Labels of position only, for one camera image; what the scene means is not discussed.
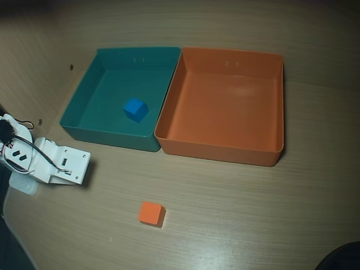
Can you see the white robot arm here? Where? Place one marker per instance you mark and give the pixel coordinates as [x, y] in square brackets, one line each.
[19, 129]

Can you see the grey translucent base plate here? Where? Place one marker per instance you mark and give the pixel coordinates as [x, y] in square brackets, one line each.
[25, 188]

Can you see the blue cube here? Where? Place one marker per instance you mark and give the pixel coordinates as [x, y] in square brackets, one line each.
[135, 108]

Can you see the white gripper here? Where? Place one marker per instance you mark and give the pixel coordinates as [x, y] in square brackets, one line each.
[73, 164]

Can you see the black round object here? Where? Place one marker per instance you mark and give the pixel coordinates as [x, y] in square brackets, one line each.
[343, 258]

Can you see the orange cube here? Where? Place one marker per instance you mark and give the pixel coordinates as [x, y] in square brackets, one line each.
[152, 212]

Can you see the orange plastic box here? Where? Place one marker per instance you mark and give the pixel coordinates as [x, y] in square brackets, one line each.
[225, 118]

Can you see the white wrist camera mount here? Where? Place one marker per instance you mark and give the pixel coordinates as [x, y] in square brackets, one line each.
[74, 161]

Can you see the teal plastic box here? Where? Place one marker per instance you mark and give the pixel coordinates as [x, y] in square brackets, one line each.
[112, 84]

